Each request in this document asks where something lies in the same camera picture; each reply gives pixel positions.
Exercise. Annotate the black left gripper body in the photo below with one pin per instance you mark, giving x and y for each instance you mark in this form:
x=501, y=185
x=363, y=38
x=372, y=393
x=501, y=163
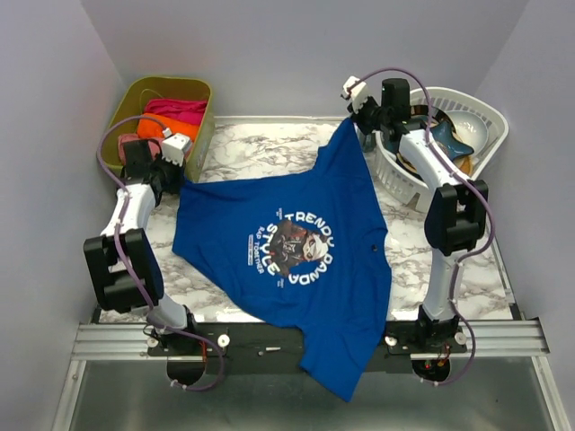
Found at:
x=169, y=174

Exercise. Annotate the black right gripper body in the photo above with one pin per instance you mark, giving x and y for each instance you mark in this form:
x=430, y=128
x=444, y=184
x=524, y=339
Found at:
x=368, y=118

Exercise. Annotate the blue t shirt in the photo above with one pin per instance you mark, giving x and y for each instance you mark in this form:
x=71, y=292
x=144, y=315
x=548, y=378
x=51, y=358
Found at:
x=304, y=250

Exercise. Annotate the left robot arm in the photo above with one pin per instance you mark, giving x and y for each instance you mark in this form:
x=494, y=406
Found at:
x=124, y=271

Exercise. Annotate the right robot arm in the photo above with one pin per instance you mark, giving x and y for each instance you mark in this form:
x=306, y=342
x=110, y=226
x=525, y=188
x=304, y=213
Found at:
x=456, y=217

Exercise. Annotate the grey white mug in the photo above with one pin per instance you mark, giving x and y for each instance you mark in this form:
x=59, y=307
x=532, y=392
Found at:
x=368, y=143

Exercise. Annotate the pink rolled t shirt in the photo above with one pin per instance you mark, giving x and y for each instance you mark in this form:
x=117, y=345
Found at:
x=154, y=144

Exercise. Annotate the orange rolled t shirt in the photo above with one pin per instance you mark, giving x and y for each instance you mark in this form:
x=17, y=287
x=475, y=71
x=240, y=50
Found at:
x=152, y=126

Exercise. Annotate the magenta rolled t shirt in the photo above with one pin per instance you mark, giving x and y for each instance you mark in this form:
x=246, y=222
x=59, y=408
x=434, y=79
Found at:
x=190, y=112

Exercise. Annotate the blue star shaped dish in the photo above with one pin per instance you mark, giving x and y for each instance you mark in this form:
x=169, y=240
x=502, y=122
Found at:
x=452, y=146

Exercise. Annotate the olive green plastic bin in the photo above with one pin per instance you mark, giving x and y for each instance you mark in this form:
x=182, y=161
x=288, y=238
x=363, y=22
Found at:
x=179, y=88

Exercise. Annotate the white plastic dish basket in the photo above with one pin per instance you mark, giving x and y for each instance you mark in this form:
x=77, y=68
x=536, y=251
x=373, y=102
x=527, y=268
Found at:
x=403, y=186

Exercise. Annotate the white bowl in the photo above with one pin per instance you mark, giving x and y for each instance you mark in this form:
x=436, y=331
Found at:
x=470, y=129

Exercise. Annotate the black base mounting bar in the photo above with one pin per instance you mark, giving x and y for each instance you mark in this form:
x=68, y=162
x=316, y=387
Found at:
x=258, y=348

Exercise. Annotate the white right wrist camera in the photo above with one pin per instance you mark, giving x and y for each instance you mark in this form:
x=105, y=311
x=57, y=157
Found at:
x=355, y=92

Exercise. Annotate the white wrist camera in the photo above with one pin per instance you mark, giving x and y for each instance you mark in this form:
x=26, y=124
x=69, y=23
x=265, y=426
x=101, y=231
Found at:
x=355, y=92
x=175, y=148

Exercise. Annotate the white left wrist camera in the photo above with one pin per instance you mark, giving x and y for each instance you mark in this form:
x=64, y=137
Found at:
x=175, y=148

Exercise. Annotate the aluminium rail frame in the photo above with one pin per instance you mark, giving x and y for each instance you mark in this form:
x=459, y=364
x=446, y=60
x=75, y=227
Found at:
x=488, y=339

